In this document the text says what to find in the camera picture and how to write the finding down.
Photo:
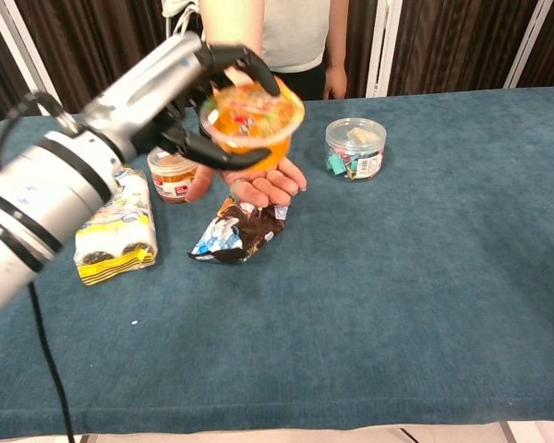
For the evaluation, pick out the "person left hand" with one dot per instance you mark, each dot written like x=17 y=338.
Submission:
x=335 y=84

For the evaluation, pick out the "person right hand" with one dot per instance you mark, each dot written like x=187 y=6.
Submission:
x=268 y=181

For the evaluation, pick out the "silver black robot left hand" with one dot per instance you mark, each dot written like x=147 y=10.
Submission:
x=143 y=97

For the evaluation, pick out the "orange instant noodle cup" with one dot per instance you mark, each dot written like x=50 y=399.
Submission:
x=249 y=121

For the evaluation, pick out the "person right forearm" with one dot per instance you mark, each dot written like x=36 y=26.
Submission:
x=232 y=23

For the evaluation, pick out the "person left forearm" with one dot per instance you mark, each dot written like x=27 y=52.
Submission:
x=336 y=32

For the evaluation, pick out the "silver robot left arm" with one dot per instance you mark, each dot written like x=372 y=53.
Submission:
x=41 y=194

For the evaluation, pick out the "brown blue snack bag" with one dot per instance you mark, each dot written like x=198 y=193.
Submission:
x=240 y=231

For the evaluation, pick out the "person torso grey shirt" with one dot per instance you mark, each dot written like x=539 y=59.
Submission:
x=295 y=32

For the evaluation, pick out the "clear jar binder clips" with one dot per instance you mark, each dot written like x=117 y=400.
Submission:
x=356 y=147

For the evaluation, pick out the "small jar orange contents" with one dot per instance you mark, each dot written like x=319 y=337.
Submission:
x=171 y=177

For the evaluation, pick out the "dark brown pleated curtain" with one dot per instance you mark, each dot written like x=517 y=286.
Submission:
x=452 y=41

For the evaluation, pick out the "teal tablecloth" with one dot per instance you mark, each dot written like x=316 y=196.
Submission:
x=351 y=286

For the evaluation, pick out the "yellow sandwich cookie package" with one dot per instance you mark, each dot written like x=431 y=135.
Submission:
x=117 y=235

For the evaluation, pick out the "white frame post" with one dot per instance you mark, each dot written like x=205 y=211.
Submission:
x=23 y=51
x=382 y=46
x=528 y=44

